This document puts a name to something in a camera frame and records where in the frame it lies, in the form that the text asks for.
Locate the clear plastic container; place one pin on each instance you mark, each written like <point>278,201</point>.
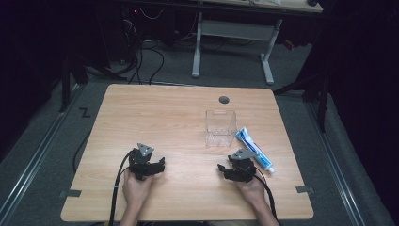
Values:
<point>220,128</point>

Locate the white-legged background desk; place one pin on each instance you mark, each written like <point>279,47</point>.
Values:
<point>235,29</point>

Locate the black metal stand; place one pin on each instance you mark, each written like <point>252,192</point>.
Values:
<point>67,81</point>
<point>321,94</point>

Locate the metal floor rail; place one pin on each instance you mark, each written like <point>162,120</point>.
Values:
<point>37,157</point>
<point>335,157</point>

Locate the grey tape piece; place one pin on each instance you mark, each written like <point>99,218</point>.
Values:
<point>304,189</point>
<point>74,193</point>

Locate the person's left hand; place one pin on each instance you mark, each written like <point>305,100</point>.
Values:
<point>135,191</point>

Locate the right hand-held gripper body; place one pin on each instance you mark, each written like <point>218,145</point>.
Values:
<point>243,168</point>

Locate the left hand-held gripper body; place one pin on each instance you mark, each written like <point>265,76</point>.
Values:
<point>141,164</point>

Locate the person's right hand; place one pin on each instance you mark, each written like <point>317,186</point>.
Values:
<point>254,193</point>

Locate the blue and white toothpaste tube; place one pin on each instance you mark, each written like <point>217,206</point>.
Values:
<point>254,150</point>

